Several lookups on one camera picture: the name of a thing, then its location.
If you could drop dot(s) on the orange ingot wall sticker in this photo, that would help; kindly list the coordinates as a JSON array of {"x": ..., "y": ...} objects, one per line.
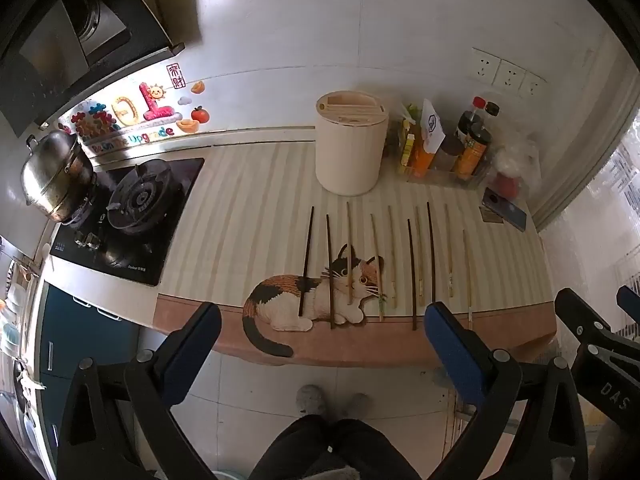
[{"x": 187, "y": 126}]

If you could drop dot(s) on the red cap sauce bottle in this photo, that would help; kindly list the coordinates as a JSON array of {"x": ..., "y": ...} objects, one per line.
[{"x": 469, "y": 125}]

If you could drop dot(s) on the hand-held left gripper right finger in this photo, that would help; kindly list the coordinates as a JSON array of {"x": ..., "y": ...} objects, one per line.
[{"x": 452, "y": 345}]

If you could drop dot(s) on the person's right leg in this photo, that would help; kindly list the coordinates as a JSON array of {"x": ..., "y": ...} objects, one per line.
[{"x": 375, "y": 452}]

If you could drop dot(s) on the dark wooden chopstick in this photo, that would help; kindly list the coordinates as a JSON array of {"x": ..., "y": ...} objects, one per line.
[
  {"x": 411, "y": 275},
  {"x": 329, "y": 270},
  {"x": 431, "y": 250},
  {"x": 306, "y": 260}
]

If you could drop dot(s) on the person's left leg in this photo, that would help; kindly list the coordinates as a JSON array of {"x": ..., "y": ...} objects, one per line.
[{"x": 295, "y": 452}]

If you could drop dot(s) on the window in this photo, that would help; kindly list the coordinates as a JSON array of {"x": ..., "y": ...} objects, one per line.
[{"x": 615, "y": 185}]

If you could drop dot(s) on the yellow green seasoning packet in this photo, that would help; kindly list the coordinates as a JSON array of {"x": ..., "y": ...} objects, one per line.
[{"x": 407, "y": 142}]

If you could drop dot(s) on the orange seasoning packet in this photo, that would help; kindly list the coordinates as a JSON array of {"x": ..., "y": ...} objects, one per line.
[{"x": 425, "y": 157}]

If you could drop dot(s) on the red persimmon wall sticker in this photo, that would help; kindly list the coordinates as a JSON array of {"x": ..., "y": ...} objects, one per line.
[{"x": 200, "y": 114}]

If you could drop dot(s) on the black gas stove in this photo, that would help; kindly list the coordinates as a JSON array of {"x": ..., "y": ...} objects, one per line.
[{"x": 150, "y": 245}]

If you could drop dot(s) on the grey fuzzy slipper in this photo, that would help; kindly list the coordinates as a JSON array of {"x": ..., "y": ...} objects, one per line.
[
  {"x": 310, "y": 400},
  {"x": 357, "y": 404}
]

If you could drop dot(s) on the dark blue phone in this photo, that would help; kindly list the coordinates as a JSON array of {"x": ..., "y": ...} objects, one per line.
[{"x": 507, "y": 210}]

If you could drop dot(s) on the black range hood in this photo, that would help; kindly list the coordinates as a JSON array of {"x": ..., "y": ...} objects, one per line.
[{"x": 50, "y": 60}]

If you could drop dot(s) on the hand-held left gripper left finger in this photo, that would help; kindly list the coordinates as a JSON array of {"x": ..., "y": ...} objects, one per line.
[{"x": 192, "y": 355}]

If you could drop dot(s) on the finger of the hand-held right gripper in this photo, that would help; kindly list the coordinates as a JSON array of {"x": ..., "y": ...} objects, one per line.
[
  {"x": 575, "y": 310},
  {"x": 627, "y": 297}
]

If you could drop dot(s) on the person's leg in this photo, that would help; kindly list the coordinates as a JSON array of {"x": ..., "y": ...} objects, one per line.
[
  {"x": 375, "y": 452},
  {"x": 295, "y": 452}
]

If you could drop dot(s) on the steel pot with lid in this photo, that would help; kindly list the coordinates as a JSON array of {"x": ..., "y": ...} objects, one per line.
[{"x": 55, "y": 170}]

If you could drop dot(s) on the white wall socket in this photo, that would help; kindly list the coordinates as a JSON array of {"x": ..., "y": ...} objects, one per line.
[
  {"x": 532, "y": 86},
  {"x": 511, "y": 79},
  {"x": 484, "y": 70}
]

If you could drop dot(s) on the red container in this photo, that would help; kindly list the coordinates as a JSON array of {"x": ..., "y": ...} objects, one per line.
[{"x": 509, "y": 185}]

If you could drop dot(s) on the white dishware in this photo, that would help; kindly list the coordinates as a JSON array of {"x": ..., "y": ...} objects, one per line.
[{"x": 12, "y": 310}]

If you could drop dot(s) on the red seal wall sticker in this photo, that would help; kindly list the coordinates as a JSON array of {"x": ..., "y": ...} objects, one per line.
[{"x": 174, "y": 76}]

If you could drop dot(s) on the blue kitchen cabinet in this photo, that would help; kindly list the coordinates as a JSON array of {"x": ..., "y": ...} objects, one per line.
[{"x": 75, "y": 340}]

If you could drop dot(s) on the colourful letter wall sticker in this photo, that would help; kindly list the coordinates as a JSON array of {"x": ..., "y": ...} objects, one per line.
[{"x": 125, "y": 115}]

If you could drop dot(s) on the white paper packet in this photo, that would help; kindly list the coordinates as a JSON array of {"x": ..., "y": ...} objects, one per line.
[{"x": 432, "y": 127}]

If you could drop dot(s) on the striped cat print mat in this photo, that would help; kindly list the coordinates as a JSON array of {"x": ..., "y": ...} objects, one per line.
[{"x": 250, "y": 210}]

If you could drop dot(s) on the clear plastic bag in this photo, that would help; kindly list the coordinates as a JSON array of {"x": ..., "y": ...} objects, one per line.
[{"x": 517, "y": 152}]

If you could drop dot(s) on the cream round chopstick holder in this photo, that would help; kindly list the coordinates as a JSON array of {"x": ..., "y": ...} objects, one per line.
[{"x": 350, "y": 155}]

